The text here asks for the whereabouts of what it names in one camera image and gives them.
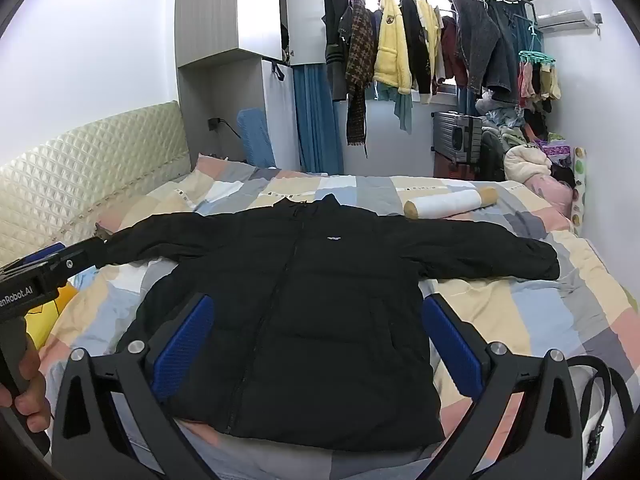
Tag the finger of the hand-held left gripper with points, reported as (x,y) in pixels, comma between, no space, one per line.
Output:
(42,253)
(85,255)

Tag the green sock hanger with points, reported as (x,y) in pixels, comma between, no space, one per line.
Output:
(537,70)

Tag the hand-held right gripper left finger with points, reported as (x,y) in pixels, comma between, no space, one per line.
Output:
(185,342)

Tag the white air conditioner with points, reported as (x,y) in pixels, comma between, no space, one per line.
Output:
(565,10)

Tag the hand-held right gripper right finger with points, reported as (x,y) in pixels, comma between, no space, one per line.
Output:
(452,345)

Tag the blue folded board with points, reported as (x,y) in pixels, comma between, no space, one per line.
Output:
(256,137)

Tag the person's left hand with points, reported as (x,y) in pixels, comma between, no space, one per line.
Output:
(36,400)

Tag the teal hanging garment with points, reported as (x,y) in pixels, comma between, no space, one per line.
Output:
(402,107)

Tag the black hanging sweater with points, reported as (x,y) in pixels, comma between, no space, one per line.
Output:
(420,55)

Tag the black wall charger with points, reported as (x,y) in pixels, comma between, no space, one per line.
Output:
(215,124)

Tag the blue curtain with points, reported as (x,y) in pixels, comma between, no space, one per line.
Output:
(317,120)

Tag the silver suitcase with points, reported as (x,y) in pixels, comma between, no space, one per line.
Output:
(457,135)

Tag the black puffer jacket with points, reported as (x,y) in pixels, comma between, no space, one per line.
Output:
(325,300)

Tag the yellow fleece jacket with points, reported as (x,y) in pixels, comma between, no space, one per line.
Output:
(392,45)

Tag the polka dot panel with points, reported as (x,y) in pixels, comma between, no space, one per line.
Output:
(580,185)

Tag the patchwork bed cover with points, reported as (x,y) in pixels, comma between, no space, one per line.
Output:
(500,320)

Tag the black belt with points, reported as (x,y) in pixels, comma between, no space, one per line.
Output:
(590,395)

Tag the grey hanging jacket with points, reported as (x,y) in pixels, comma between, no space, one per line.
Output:
(482,45)

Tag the grey white wardrobe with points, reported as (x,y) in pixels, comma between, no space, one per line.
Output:
(220,20)

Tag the dark hanging jacket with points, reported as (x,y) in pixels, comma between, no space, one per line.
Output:
(335,35)

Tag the cream hanging garment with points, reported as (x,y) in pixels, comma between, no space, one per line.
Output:
(432,35)

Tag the pile of clothes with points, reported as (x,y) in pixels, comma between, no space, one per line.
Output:
(525,160)

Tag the cream quilted headboard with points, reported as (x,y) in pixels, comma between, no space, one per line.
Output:
(75,170)

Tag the maroon hanging garment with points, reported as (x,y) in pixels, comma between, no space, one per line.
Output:
(452,50)

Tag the houndstooth hanging coat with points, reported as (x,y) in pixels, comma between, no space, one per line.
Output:
(360,60)

